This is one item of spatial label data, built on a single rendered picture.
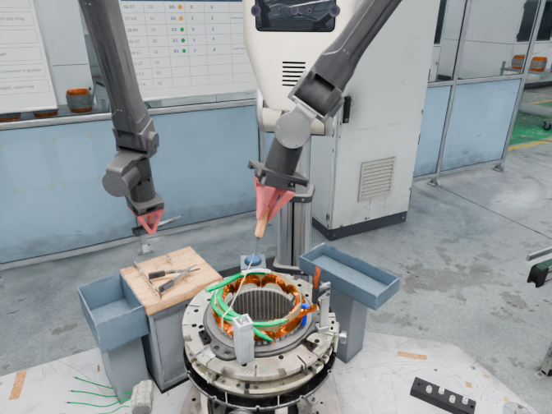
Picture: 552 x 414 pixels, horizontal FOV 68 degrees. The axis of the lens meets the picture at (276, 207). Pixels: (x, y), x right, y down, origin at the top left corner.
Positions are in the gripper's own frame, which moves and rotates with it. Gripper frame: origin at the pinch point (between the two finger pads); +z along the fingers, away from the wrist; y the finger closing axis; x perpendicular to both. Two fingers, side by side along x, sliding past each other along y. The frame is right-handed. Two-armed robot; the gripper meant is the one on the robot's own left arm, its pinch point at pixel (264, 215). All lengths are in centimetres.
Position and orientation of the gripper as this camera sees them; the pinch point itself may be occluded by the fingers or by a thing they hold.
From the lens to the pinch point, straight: 76.9
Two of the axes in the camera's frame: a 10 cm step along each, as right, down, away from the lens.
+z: -3.1, 9.2, 2.4
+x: -3.5, -3.4, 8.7
